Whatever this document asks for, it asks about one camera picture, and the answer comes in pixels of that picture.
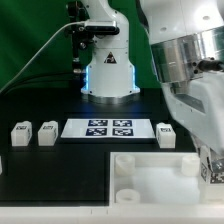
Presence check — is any white camera cable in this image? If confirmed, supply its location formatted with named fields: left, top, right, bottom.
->
left=0, top=20, right=88, bottom=95

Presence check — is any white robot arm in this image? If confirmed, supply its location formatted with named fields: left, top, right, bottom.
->
left=81, top=0, right=224, bottom=155

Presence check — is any black camera on mount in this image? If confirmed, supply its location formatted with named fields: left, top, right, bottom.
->
left=65, top=1, right=120, bottom=54

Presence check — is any white fence obstacle wall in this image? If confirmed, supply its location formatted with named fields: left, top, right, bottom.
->
left=0, top=205, right=224, bottom=224

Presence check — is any black cable bundle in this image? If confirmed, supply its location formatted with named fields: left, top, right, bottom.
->
left=0, top=72, right=84, bottom=95

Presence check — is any white marker board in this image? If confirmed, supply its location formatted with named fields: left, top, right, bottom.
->
left=61, top=119, right=155, bottom=139

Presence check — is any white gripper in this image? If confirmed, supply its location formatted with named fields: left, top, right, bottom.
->
left=162, top=72, right=224, bottom=154

